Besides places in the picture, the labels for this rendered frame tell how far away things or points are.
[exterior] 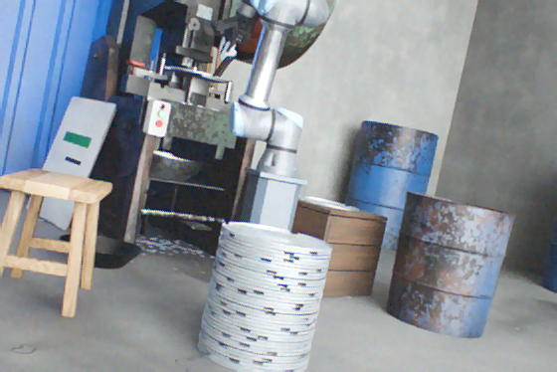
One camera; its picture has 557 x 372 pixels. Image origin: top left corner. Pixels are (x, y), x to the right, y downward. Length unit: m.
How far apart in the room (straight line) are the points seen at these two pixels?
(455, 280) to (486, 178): 3.33
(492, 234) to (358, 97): 2.93
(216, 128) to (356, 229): 0.75
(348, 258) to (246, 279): 1.14
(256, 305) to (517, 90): 4.43
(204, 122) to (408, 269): 1.06
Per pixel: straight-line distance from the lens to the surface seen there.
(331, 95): 5.00
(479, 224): 2.40
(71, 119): 3.28
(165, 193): 3.42
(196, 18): 2.93
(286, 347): 1.58
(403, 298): 2.49
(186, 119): 2.74
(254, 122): 2.21
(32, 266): 1.78
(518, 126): 5.62
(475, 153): 5.80
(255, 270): 1.52
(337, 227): 2.53
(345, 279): 2.65
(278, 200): 2.23
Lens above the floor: 0.54
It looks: 3 degrees down
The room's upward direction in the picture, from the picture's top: 12 degrees clockwise
